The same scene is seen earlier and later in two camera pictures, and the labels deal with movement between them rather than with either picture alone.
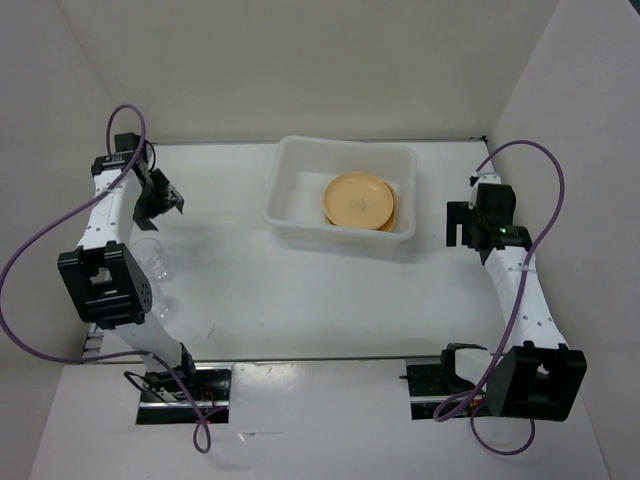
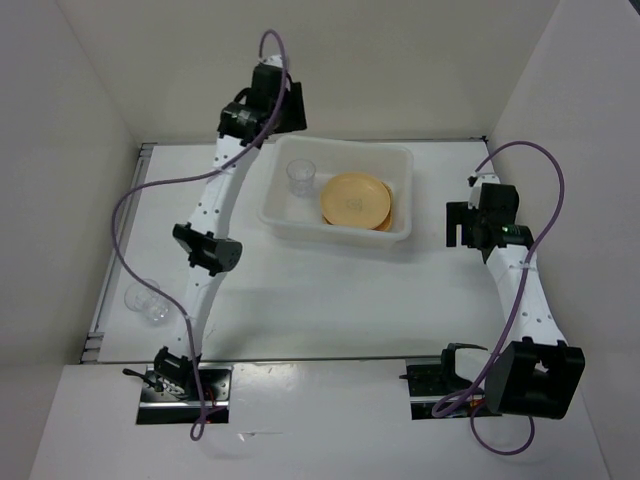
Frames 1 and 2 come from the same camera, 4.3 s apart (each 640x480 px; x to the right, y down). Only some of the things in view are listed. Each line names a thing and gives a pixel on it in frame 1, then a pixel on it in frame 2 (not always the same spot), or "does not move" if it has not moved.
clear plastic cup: (151, 256) -> (300, 174)
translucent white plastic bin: (302, 171) does not move
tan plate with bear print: (357, 201) does not move
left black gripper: (166, 198) -> (296, 119)
